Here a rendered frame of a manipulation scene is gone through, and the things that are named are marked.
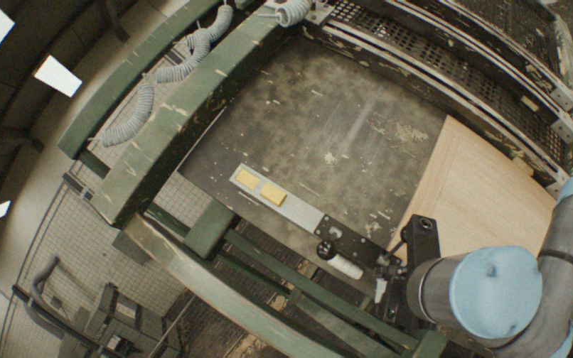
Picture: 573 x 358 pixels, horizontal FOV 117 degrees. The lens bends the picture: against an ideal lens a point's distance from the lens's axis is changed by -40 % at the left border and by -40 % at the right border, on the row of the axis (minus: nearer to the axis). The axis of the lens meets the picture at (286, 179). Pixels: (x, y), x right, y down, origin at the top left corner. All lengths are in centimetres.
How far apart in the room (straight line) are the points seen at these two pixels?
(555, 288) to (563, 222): 7
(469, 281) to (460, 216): 54
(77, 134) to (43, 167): 458
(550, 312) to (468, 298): 11
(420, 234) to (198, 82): 59
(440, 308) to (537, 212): 74
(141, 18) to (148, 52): 454
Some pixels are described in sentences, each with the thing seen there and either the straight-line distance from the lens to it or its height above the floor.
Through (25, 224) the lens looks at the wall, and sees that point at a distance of 609.
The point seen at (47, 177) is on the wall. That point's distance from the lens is 567.
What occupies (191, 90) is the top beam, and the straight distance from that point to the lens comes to 73.
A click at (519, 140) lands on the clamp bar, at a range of 95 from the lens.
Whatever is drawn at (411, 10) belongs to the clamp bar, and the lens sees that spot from 107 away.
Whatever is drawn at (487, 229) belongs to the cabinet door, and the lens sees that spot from 81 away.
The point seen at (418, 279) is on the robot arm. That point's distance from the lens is 32.
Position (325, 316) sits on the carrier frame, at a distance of 148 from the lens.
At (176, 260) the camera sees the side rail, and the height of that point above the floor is 167.
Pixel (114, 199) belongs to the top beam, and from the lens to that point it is 69.
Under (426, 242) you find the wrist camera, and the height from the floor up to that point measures 151.
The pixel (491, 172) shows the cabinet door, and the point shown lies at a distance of 87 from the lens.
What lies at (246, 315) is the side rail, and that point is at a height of 152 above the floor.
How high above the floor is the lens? 183
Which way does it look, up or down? 23 degrees down
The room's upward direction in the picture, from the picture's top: 49 degrees counter-clockwise
